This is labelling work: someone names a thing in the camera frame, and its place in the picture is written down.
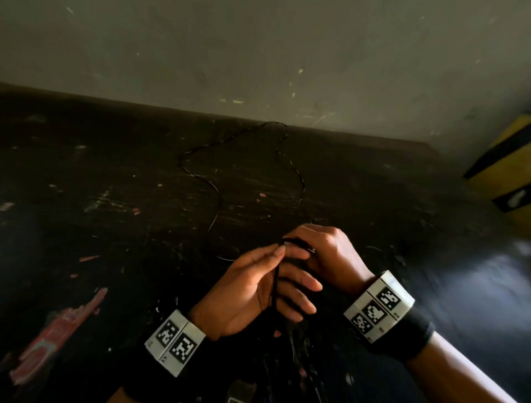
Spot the person's right hand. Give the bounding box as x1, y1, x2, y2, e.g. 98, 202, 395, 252
284, 224, 376, 298

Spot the person's left hand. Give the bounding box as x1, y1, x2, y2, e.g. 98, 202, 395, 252
189, 244, 323, 341

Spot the thin black cord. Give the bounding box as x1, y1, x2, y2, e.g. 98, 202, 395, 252
178, 121, 317, 325

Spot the person's left forearm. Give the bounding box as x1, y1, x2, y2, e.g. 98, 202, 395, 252
106, 386, 138, 403

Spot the person's right forearm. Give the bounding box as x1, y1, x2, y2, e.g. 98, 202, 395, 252
404, 331, 518, 403

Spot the white marker block wrist tracker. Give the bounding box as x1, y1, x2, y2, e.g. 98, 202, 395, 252
144, 309, 207, 378
343, 270, 416, 345

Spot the black wristband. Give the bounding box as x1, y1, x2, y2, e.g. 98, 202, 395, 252
119, 332, 210, 403
371, 306, 436, 363

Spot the yellow and black striped box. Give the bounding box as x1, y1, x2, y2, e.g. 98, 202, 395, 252
462, 115, 531, 234

